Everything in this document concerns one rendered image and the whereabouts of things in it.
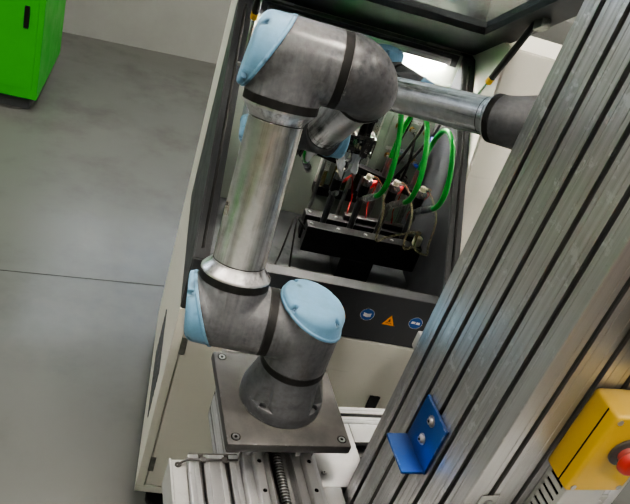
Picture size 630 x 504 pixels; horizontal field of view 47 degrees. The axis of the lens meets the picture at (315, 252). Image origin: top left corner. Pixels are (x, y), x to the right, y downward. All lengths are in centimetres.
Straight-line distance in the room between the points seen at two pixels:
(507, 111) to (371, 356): 86
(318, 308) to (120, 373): 170
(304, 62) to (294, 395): 55
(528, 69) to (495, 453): 131
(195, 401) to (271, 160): 112
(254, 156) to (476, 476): 54
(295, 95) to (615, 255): 49
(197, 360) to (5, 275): 139
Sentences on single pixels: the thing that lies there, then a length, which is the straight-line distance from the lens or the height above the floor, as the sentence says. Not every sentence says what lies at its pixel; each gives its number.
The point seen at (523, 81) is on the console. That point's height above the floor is 148.
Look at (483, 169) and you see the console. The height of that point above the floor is 123.
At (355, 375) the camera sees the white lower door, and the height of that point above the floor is 66.
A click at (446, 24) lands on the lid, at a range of 200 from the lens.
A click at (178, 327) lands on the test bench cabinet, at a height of 73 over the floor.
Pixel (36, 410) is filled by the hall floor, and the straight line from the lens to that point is 264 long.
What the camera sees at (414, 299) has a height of 95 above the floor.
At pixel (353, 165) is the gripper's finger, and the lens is 189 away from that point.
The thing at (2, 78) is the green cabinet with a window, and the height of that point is 17.
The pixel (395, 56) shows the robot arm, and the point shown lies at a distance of 175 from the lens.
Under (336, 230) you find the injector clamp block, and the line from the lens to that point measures 199.
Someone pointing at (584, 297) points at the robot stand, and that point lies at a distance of 83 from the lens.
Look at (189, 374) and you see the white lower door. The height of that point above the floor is 57.
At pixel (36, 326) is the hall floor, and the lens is 294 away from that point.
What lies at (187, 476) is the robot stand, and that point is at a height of 95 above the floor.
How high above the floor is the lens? 193
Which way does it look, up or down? 31 degrees down
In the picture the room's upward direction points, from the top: 20 degrees clockwise
